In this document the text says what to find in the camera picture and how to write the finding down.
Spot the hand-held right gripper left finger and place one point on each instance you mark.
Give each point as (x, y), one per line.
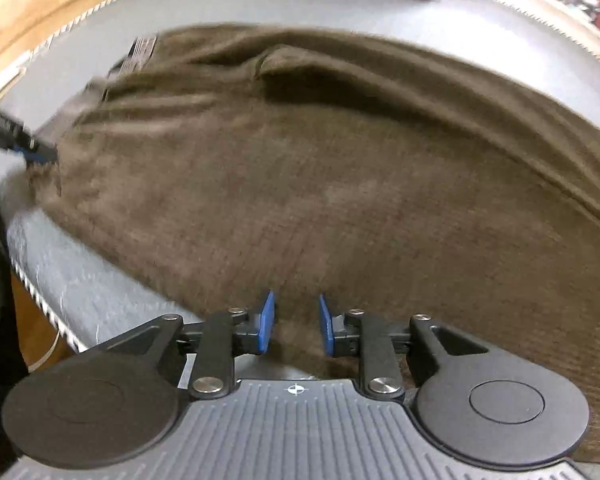
(266, 322)

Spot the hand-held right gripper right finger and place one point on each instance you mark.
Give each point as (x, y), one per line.
(326, 325)

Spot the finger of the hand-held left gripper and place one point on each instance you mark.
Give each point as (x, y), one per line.
(36, 152)

